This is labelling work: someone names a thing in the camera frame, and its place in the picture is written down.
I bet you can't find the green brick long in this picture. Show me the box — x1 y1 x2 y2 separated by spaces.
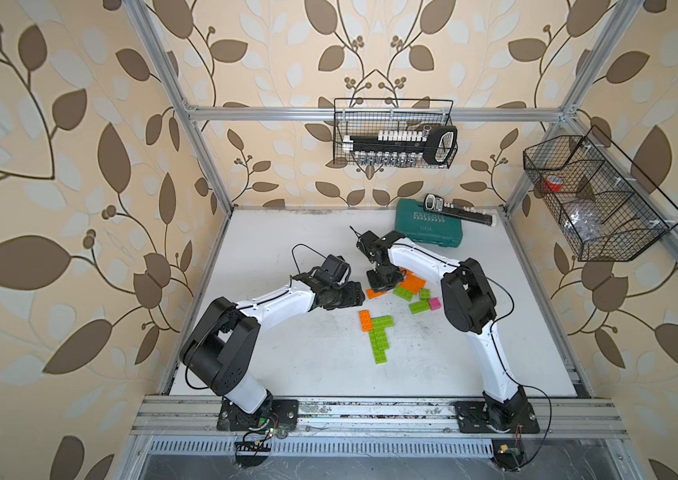
393 286 414 302
375 328 389 350

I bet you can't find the pink small brick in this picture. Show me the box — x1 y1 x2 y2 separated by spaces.
428 298 442 311

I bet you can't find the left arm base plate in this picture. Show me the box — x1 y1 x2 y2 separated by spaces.
216 398 299 436

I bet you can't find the green tool case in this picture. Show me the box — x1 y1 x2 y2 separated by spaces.
394 199 463 248

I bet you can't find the socket rail in basket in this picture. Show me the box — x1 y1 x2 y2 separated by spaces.
339 125 458 168

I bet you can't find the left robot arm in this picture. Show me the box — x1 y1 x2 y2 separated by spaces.
180 255 365 420

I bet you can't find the green brick lowest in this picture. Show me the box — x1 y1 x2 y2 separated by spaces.
373 349 387 365

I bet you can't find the socket rail on case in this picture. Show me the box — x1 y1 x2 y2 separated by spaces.
423 193 496 227

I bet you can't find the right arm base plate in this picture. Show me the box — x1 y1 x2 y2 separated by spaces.
452 399 541 434

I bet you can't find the clear plastic bag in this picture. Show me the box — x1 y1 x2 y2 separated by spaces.
562 199 606 242

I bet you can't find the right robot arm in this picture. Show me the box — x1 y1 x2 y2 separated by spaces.
356 231 528 424

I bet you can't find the red tape roll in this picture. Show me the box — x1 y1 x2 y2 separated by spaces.
541 175 565 193

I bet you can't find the wire basket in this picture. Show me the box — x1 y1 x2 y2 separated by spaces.
332 97 458 169
523 125 678 262

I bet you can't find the aluminium front rail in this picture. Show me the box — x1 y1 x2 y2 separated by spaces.
131 396 628 440

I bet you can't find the back wire basket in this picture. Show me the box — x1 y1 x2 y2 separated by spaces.
332 97 458 169

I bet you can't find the right wire basket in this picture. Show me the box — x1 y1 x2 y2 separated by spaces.
523 125 678 262

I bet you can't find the orange brick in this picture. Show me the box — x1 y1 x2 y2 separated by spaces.
399 274 426 294
365 289 385 300
359 310 374 332

